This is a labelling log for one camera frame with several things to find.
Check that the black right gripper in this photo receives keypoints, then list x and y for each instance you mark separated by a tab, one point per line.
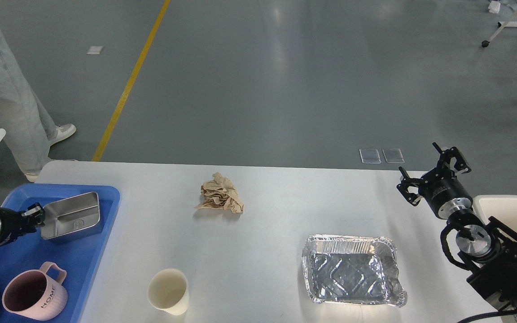
449	195

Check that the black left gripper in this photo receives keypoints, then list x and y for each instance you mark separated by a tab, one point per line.
14	224

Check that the stainless steel square tray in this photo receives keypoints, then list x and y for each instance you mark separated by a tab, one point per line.
72	218

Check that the pink mug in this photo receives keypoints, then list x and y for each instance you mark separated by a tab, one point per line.
37	294

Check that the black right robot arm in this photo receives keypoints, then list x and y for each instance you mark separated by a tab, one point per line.
487	250

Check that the blue plastic tray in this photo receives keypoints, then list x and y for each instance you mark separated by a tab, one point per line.
79	257

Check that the person in grey trousers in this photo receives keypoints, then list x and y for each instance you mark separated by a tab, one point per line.
30	130

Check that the aluminium foil tray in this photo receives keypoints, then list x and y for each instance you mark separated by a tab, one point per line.
352	269

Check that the cream paper cup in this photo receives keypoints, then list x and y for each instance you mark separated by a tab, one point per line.
168	291

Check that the crumpled brown paper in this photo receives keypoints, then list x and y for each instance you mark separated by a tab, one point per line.
220	194

